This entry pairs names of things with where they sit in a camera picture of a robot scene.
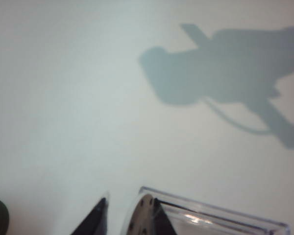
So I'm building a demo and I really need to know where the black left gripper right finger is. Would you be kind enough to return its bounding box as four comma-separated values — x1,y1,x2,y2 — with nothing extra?
152,197,179,235

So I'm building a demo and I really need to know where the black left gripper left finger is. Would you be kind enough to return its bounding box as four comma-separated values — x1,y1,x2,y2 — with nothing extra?
69,190,111,235

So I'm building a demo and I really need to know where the clear plastic chip tray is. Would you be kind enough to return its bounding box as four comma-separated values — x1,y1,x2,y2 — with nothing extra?
120,186,292,235

